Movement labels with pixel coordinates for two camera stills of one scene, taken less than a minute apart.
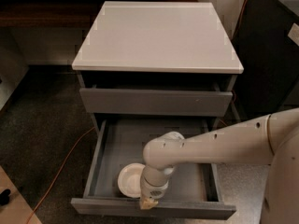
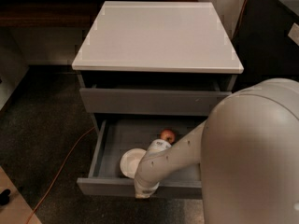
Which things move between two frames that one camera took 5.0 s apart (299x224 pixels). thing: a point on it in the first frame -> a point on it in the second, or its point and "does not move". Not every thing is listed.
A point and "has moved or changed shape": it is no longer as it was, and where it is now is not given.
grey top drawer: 122,101 does not move
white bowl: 129,179 -> 131,161
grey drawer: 194,190 has moved or changed shape
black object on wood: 5,197 does not move
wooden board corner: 18,210 does not move
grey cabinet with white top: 151,59 does not move
